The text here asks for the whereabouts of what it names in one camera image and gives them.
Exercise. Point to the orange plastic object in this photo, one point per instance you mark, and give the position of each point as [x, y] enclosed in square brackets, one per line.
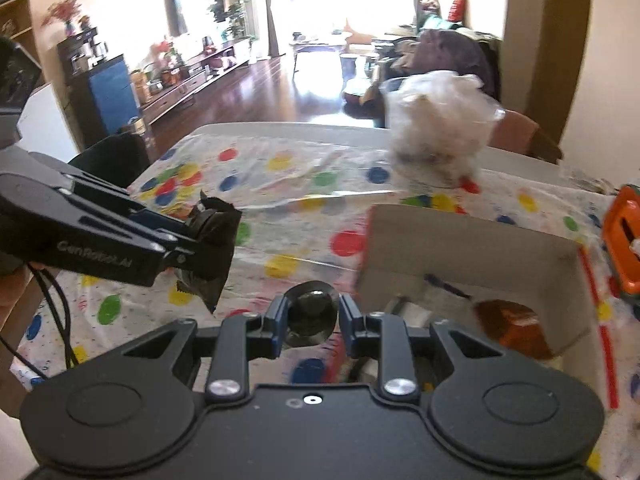
[620, 240]

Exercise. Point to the blue front cabinet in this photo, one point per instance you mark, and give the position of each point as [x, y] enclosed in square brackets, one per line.
[110, 90]

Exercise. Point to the red-orange chip bag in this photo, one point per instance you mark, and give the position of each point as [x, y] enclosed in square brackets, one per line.
[515, 327]

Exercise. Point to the dark chair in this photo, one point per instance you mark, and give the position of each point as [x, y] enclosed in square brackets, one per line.
[115, 160]

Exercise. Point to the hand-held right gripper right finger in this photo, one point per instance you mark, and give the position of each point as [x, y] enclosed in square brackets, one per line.
[350, 330]

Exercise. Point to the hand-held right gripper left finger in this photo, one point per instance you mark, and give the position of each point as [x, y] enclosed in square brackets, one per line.
[280, 325]

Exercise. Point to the potted green plant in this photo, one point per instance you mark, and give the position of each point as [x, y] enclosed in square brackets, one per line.
[240, 5]

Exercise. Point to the dark round snack packet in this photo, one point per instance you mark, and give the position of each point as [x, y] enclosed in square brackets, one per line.
[311, 315]

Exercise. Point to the white cardboard box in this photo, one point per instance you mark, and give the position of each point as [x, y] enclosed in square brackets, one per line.
[450, 245]

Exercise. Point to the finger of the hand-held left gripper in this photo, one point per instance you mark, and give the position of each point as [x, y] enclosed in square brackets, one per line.
[155, 220]
[175, 256]

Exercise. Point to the white snack packet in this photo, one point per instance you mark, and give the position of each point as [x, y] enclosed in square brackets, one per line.
[415, 312]

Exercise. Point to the sofa with purple cloth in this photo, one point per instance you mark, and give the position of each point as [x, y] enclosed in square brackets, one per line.
[450, 50]

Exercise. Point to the polka dot tablecloth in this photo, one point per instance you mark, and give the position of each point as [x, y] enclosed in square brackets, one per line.
[300, 185]

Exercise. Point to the red flowers in vase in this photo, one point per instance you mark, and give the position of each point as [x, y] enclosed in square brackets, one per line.
[62, 10]

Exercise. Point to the long wooden television console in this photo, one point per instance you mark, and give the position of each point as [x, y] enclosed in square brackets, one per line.
[200, 72]

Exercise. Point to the white plastic bag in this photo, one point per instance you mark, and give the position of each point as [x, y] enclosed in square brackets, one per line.
[440, 120]

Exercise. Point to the black monitor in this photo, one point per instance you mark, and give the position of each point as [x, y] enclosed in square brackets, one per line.
[15, 75]

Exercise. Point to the low coffee table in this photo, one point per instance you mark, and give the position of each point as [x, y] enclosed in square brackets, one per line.
[320, 42]

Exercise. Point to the flat screen television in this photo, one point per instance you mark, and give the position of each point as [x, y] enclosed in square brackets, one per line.
[192, 7]

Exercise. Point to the brown wooden chair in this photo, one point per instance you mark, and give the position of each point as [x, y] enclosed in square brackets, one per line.
[520, 132]

